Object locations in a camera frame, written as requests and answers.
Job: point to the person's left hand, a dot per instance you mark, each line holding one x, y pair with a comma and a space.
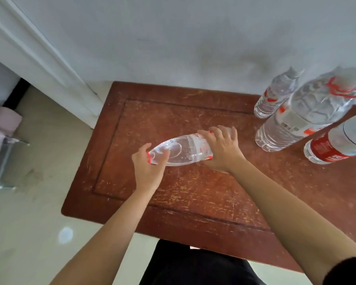
148, 175

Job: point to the person's right hand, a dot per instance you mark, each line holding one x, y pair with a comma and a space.
225, 151

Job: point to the small white-capped water bottle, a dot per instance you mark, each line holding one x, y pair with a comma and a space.
273, 97

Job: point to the red label red cap bottle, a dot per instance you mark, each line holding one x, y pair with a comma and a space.
326, 148

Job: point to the person's left forearm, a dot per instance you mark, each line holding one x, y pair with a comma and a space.
106, 243

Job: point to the person's right forearm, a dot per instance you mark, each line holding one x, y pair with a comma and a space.
290, 216

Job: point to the person's black trousers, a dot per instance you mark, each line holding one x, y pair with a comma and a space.
195, 267

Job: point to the person's black sleeve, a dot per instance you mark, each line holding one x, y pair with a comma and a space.
350, 273

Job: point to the dark red wooden table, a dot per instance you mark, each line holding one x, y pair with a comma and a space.
181, 115

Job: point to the pink padded metal chair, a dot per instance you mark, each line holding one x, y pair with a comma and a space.
3, 121

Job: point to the white door frame trim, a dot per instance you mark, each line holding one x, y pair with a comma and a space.
32, 56

